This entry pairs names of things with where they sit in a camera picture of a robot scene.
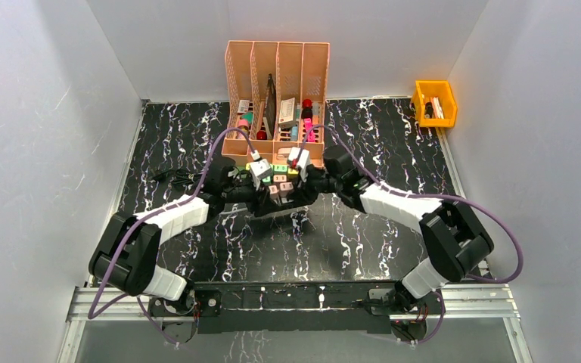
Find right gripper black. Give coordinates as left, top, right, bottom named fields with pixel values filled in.
left=286, top=161, right=343, bottom=203

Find black power strip front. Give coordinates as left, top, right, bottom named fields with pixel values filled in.
left=263, top=196, right=306, bottom=213

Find green power strip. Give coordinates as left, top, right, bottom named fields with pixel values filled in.
left=238, top=165, right=299, bottom=182

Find pink charger plug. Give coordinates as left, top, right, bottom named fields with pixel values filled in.
left=272, top=174, right=287, bottom=184

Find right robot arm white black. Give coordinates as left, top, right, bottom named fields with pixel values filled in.
left=287, top=145, right=494, bottom=315

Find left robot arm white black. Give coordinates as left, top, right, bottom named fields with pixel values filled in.
left=88, top=167, right=266, bottom=315

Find white box in organizer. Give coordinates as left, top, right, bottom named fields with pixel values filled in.
left=278, top=98, right=296, bottom=129

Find black tablet in organizer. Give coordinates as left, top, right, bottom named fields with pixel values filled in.
left=263, top=73, right=277, bottom=141

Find orange desk file organizer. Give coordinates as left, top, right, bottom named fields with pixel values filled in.
left=222, top=40, right=331, bottom=167

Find yellow storage bin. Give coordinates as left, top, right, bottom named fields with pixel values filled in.
left=411, top=80, right=458, bottom=129

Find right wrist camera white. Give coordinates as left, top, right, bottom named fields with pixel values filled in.
left=287, top=147, right=311, bottom=171

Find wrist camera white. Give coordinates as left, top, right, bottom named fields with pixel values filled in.
left=287, top=147, right=311, bottom=171
left=247, top=158, right=273, bottom=190

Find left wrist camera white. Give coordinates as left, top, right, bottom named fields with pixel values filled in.
left=247, top=158, right=273, bottom=190

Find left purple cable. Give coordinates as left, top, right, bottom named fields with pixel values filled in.
left=88, top=127, right=262, bottom=346

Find purple cable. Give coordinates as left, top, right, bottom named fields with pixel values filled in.
left=88, top=127, right=262, bottom=346
left=297, top=124, right=524, bottom=346

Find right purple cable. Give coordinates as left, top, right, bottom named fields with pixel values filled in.
left=297, top=124, right=524, bottom=346

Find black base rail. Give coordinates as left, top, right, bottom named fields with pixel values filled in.
left=148, top=280, right=444, bottom=336

